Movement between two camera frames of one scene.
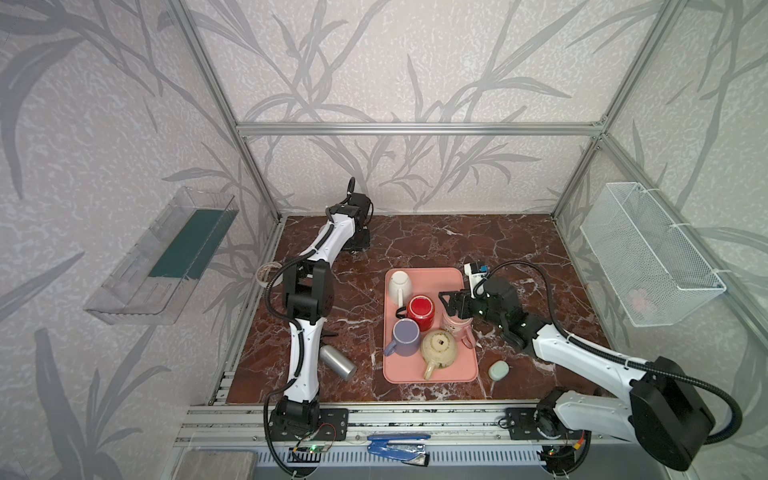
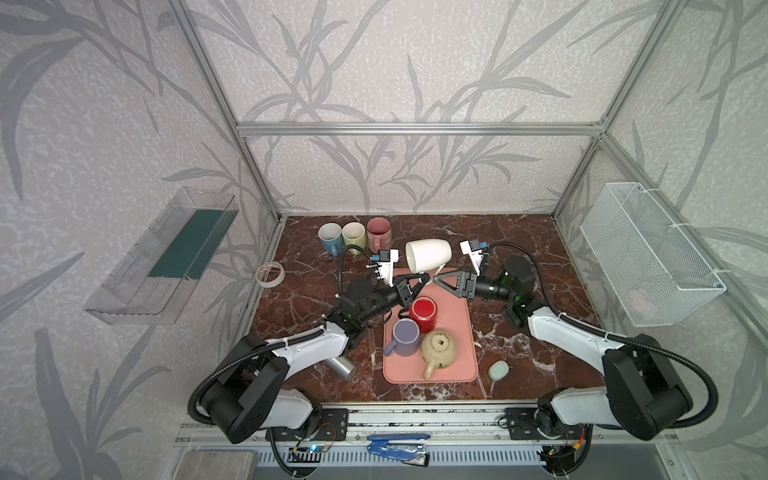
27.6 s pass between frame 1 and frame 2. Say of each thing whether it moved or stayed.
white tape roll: stayed
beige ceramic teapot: stayed
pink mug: moved
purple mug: stayed
